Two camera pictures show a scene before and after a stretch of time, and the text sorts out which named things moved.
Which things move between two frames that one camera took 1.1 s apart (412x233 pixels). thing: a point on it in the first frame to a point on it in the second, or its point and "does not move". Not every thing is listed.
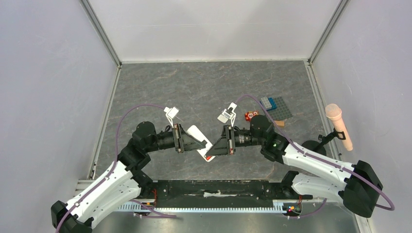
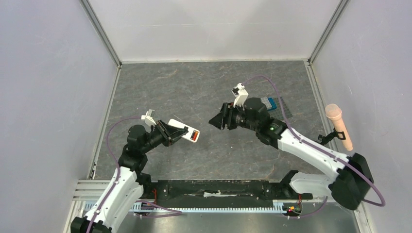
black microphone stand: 316,145 does not move
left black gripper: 179,131 to 166,130
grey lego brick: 266,102 does not move
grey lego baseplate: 282,111 does not move
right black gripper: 229,140 to 229,114
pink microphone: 334,111 does not move
